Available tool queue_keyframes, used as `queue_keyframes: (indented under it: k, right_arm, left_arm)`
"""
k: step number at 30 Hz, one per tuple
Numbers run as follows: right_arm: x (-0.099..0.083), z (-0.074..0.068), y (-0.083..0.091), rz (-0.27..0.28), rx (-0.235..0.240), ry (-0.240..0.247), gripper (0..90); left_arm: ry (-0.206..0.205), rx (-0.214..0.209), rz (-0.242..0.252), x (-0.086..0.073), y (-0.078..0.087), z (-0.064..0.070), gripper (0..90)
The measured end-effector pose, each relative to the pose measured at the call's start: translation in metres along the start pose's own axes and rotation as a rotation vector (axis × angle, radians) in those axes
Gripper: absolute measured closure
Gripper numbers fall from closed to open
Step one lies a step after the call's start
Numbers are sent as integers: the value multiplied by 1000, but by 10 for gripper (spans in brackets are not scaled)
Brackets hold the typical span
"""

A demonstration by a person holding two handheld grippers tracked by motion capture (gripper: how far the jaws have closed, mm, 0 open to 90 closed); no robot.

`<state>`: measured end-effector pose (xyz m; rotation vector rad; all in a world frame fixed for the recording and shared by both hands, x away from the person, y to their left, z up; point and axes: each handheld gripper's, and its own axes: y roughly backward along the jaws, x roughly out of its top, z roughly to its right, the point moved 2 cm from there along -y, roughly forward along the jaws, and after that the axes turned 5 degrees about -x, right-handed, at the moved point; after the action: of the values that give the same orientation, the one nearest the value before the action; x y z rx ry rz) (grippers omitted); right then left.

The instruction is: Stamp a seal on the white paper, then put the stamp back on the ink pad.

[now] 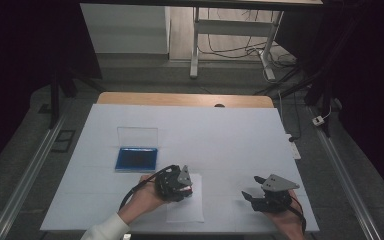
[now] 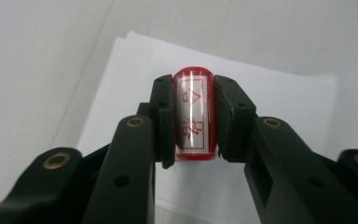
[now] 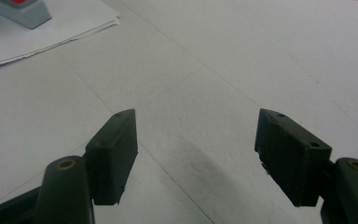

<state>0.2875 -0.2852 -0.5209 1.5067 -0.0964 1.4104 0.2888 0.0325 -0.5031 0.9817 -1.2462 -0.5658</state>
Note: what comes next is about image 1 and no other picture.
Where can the large white table cover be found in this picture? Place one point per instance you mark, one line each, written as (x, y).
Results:
(213, 140)

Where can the white desk frame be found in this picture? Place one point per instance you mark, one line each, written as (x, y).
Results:
(233, 28)

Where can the blue ink pad case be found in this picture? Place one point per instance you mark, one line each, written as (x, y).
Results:
(136, 160)

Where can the person's left hand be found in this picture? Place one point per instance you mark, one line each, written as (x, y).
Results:
(143, 200)

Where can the white power adapter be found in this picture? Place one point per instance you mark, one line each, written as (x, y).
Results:
(318, 120)

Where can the white cabinet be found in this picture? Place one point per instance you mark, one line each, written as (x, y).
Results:
(126, 28)

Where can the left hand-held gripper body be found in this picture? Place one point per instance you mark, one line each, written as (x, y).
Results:
(170, 183)

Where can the white paper sheet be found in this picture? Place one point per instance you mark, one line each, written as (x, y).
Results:
(193, 210)

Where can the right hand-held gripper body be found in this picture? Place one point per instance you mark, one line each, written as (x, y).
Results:
(275, 198)

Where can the person's right hand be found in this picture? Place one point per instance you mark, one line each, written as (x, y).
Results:
(288, 223)

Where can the black stand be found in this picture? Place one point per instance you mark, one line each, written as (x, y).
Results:
(55, 96)

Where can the metal floor rail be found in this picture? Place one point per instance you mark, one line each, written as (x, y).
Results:
(26, 176)
(343, 180)

